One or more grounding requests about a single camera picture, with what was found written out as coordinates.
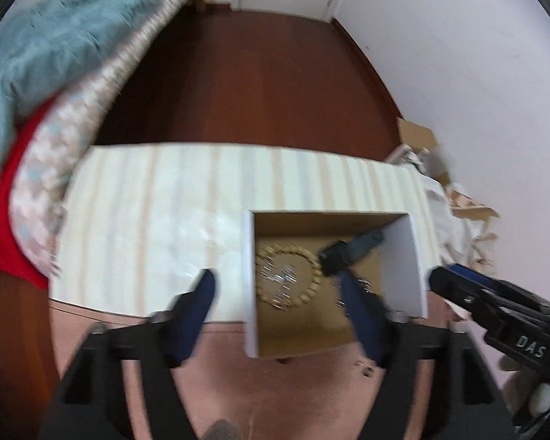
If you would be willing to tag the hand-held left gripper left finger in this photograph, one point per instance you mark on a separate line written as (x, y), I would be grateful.
(196, 314)

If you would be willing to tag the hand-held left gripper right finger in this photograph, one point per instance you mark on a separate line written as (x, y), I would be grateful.
(361, 316)

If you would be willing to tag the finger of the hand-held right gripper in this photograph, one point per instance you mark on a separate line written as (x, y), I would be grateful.
(348, 250)
(458, 284)

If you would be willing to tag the white cardboard box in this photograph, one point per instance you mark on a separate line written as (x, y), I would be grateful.
(408, 266)

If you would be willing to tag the small metal jewelry piece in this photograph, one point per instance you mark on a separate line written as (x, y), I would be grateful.
(368, 370)

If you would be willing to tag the white plush toy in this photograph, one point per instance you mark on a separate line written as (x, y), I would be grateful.
(534, 394)

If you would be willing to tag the crumpled white cloth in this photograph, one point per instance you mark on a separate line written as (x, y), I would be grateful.
(449, 220)

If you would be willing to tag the cream striped table cloth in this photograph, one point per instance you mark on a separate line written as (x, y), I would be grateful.
(165, 220)

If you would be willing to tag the brown open cardboard box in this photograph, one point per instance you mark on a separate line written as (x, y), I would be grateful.
(417, 140)

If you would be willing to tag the red bed sheet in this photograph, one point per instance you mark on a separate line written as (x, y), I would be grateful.
(4, 238)

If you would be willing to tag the patterned quilt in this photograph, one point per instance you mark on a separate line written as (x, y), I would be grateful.
(73, 133)

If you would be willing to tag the teal blanket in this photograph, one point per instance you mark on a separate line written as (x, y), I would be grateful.
(50, 50)

